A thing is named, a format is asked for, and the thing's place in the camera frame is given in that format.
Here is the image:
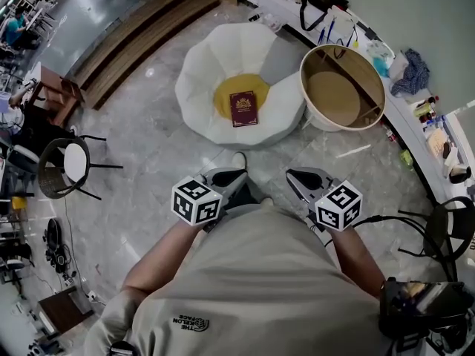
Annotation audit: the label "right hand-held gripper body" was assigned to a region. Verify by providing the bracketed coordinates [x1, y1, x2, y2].
[307, 179, 364, 232]

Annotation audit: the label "black wicker chair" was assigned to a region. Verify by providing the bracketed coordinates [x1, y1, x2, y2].
[397, 195, 475, 274]

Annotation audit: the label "person's black trousers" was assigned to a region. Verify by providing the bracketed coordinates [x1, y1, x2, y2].
[226, 183, 261, 211]

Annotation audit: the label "dark red hardcover book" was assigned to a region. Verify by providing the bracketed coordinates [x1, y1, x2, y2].
[229, 90, 259, 128]

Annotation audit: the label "long wooden step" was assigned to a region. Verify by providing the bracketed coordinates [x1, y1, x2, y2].
[68, 0, 222, 111]

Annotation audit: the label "white plastic bag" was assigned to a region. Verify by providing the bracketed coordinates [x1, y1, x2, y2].
[365, 39, 394, 59]

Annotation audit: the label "pale pink notepad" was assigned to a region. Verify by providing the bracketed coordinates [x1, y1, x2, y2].
[426, 127, 448, 159]

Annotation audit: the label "person's white shoe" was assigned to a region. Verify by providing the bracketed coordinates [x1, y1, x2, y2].
[230, 151, 248, 171]

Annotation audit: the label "black cable bundle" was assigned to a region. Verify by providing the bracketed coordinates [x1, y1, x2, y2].
[324, 215, 458, 282]

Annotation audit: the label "egg-shaped white yellow beanbag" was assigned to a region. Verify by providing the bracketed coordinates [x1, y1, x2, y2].
[174, 22, 307, 151]

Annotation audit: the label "blue checked cloth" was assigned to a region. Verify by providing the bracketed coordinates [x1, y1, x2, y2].
[390, 48, 431, 96]

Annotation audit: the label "person's beige shirt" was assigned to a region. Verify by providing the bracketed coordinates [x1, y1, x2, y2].
[84, 202, 394, 356]

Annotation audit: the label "round glass-top side table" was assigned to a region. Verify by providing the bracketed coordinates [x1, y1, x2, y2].
[298, 44, 387, 133]

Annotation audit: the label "green bottle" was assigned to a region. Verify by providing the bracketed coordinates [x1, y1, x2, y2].
[413, 102, 437, 118]

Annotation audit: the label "blue lanyards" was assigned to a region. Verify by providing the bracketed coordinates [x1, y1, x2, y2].
[318, 16, 337, 47]

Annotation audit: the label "white curved counter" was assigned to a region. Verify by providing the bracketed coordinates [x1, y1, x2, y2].
[237, 0, 475, 207]

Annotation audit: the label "black chair with white seat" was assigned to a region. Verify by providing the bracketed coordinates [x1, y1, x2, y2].
[38, 134, 124, 201]

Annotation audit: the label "dark brown cabinet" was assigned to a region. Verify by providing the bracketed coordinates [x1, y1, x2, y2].
[36, 286, 94, 335]

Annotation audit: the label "person's left forearm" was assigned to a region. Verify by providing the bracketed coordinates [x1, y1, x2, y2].
[121, 219, 209, 296]

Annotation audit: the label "brown wooden stool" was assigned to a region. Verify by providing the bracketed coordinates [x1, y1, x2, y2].
[28, 66, 85, 128]

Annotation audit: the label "person's right forearm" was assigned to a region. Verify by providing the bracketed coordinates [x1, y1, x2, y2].
[328, 228, 387, 300]

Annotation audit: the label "teal cloth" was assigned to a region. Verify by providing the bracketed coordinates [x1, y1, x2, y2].
[372, 56, 390, 78]

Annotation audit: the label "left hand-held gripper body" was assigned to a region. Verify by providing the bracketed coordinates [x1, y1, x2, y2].
[170, 168, 228, 233]

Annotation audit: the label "green packet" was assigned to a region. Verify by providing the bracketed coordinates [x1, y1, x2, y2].
[399, 148, 415, 171]

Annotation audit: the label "black headset with cable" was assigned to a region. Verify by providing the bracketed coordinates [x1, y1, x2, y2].
[43, 217, 77, 274]

